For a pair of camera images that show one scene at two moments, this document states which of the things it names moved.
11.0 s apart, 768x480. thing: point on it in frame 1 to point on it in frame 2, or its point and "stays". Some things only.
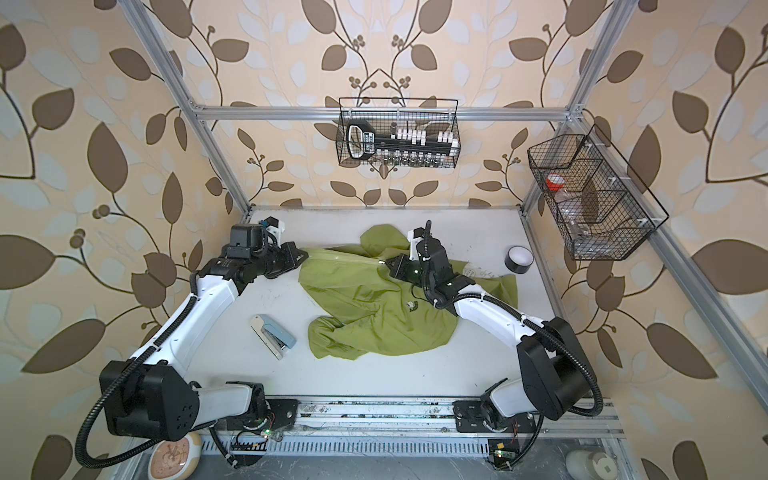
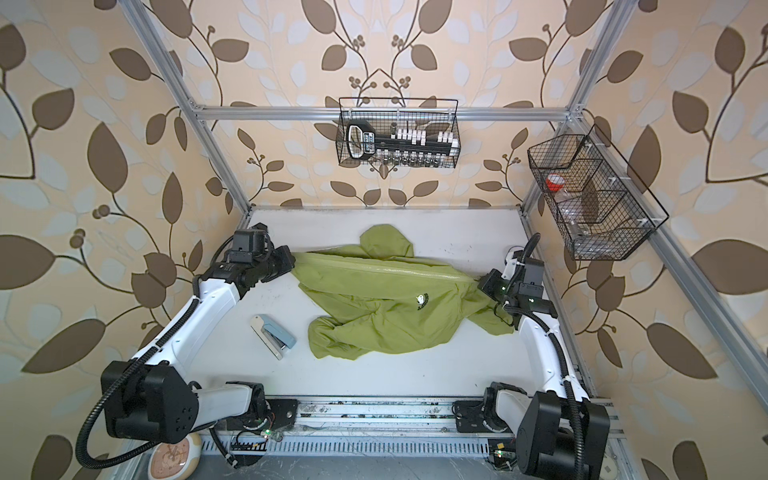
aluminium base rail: (330, 427) stays
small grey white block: (276, 339) stays
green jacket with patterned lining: (360, 309) stays
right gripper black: (399, 271) to (489, 281)
